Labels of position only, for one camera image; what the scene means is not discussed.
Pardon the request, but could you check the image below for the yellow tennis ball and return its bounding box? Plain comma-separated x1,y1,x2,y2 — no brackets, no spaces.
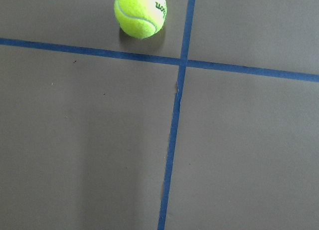
114,0,167,39

